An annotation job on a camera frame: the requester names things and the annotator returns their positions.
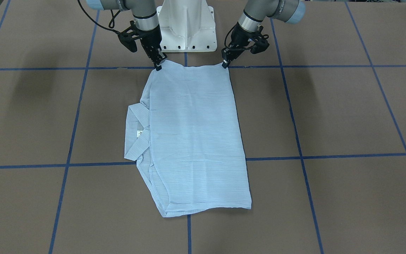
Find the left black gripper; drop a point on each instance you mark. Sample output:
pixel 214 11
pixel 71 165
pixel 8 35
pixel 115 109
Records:
pixel 239 38

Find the white mounting plate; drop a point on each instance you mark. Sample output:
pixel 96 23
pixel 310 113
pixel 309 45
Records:
pixel 187 26

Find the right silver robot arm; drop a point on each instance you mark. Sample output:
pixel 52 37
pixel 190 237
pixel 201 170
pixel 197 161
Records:
pixel 144 27

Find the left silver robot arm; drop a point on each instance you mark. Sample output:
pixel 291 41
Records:
pixel 255 11

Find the light blue striped shirt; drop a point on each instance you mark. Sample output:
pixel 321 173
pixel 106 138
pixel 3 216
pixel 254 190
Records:
pixel 185 138

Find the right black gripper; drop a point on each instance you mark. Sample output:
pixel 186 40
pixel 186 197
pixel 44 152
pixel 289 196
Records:
pixel 150 41

